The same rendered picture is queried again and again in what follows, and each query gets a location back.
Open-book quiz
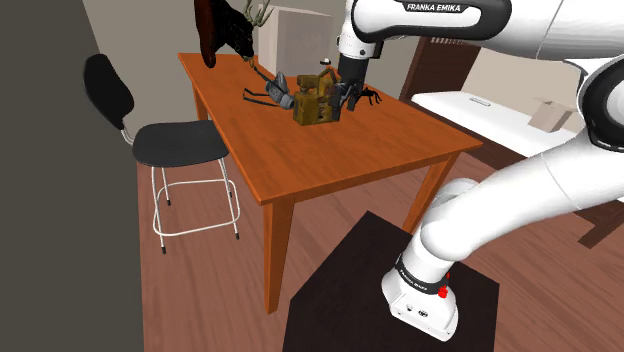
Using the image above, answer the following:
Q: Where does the grey camera with strap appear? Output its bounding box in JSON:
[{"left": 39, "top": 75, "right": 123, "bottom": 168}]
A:
[{"left": 242, "top": 62, "right": 297, "bottom": 111}]

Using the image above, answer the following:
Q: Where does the black toy spider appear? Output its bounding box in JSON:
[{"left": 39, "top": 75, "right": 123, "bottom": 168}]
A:
[{"left": 348, "top": 86, "right": 383, "bottom": 111}]

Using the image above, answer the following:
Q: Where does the black chair with white legs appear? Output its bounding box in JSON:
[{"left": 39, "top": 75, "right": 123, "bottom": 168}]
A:
[{"left": 82, "top": 53, "right": 242, "bottom": 255}]

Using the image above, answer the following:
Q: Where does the dark mounted deer head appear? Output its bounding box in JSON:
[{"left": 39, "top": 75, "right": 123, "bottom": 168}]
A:
[{"left": 193, "top": 0, "right": 275, "bottom": 70}]

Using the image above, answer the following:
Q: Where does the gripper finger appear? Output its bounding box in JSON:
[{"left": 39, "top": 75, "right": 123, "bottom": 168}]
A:
[
  {"left": 331, "top": 82, "right": 348, "bottom": 122},
  {"left": 345, "top": 81, "right": 363, "bottom": 112}
]

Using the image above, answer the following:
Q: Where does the orange wooden table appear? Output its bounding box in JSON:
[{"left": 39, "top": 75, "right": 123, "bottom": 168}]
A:
[{"left": 177, "top": 52, "right": 484, "bottom": 316}]

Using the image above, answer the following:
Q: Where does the pale grey cube cabinet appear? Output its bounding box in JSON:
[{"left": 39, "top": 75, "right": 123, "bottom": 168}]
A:
[{"left": 256, "top": 4, "right": 339, "bottom": 79}]

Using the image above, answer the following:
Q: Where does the dark robot stand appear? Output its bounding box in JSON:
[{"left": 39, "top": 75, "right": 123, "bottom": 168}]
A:
[{"left": 282, "top": 210, "right": 501, "bottom": 352}]

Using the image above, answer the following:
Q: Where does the olive brown box-shaped machine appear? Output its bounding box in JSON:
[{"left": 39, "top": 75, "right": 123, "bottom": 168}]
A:
[{"left": 291, "top": 67, "right": 341, "bottom": 127}]

